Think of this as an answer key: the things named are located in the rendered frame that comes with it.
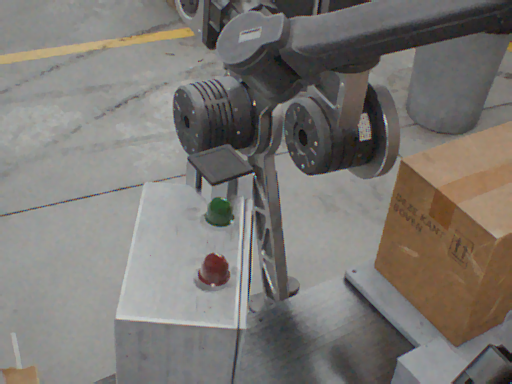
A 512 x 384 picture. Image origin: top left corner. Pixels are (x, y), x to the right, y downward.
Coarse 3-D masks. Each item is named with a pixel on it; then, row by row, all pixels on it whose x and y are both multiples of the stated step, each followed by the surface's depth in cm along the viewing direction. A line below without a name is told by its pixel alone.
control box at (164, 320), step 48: (144, 192) 70; (192, 192) 70; (144, 240) 65; (192, 240) 65; (240, 240) 66; (144, 288) 60; (192, 288) 61; (240, 288) 62; (144, 336) 59; (192, 336) 59; (240, 336) 60
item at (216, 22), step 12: (204, 0) 105; (216, 0) 103; (228, 0) 101; (240, 0) 101; (252, 0) 101; (264, 0) 102; (204, 12) 106; (216, 12) 103; (228, 12) 102; (240, 12) 100; (276, 12) 102; (204, 24) 107; (216, 24) 104; (204, 36) 108; (216, 36) 108; (216, 48) 109
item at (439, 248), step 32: (416, 160) 140; (448, 160) 141; (480, 160) 142; (416, 192) 139; (448, 192) 133; (480, 192) 134; (384, 224) 149; (416, 224) 141; (448, 224) 134; (480, 224) 127; (384, 256) 152; (416, 256) 144; (448, 256) 136; (480, 256) 129; (416, 288) 146; (448, 288) 139; (480, 288) 132; (448, 320) 141; (480, 320) 140
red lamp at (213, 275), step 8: (208, 256) 61; (216, 256) 61; (200, 264) 61; (208, 264) 60; (216, 264) 60; (224, 264) 60; (200, 272) 61; (208, 272) 60; (216, 272) 60; (224, 272) 60; (200, 280) 61; (208, 280) 61; (216, 280) 61; (224, 280) 61; (208, 288) 61; (216, 288) 61
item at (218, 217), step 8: (216, 200) 66; (224, 200) 66; (208, 208) 66; (216, 208) 66; (224, 208) 66; (232, 208) 66; (208, 216) 66; (216, 216) 66; (224, 216) 66; (232, 216) 67; (208, 224) 66; (216, 224) 66; (224, 224) 66; (232, 224) 67
